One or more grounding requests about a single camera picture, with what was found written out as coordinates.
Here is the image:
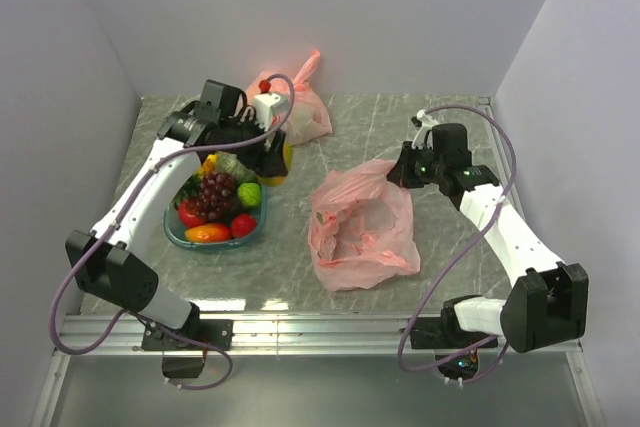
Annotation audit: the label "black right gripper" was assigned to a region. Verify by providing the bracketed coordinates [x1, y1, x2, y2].
[386, 141, 445, 189]

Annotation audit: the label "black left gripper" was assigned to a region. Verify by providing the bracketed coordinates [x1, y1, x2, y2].
[222, 110, 289, 178]

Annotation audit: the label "yellow orange fake mango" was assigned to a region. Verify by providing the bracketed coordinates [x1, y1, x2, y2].
[256, 142, 293, 187]

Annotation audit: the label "purple fake grapes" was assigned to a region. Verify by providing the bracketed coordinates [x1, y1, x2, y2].
[195, 172, 237, 221]

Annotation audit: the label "pink plastic bag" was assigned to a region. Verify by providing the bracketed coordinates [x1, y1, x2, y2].
[308, 159, 421, 292]
[243, 48, 333, 147]

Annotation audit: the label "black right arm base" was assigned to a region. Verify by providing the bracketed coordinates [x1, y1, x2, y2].
[397, 295, 506, 386]

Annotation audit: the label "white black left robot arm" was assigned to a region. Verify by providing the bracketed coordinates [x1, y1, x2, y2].
[48, 75, 295, 350]

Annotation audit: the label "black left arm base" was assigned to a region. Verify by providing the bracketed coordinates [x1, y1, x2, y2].
[141, 319, 234, 390]

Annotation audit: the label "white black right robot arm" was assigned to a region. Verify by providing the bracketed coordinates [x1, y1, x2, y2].
[387, 115, 589, 353]

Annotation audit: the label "green fake fruit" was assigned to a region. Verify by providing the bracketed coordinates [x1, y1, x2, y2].
[236, 182, 262, 209]

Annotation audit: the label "green netted fake melon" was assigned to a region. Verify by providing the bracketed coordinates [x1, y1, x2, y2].
[215, 152, 257, 184]

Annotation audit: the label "yellow fake starfruit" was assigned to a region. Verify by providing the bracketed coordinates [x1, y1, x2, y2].
[196, 154, 217, 179]

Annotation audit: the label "tied pink plastic bag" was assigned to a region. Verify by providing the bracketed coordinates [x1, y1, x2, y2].
[243, 48, 333, 147]

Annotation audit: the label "red fake strawberry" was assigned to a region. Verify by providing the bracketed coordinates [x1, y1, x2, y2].
[230, 213, 258, 239]

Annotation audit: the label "orange red fake mango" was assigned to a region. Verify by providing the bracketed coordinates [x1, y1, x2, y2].
[184, 223, 233, 243]

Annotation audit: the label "red fake apple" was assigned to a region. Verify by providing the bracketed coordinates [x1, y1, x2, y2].
[177, 199, 206, 229]

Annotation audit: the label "teal plastic fruit basket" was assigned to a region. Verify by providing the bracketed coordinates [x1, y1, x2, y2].
[163, 166, 267, 252]

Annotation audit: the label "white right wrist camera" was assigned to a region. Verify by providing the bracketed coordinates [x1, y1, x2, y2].
[411, 109, 439, 149]

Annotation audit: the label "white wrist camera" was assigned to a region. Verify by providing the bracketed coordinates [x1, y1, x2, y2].
[252, 93, 289, 130]
[411, 109, 439, 149]

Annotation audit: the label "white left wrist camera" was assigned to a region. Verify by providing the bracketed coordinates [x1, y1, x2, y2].
[252, 93, 289, 130]

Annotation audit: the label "aluminium mounting rail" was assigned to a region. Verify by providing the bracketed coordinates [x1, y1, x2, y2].
[32, 313, 589, 426]

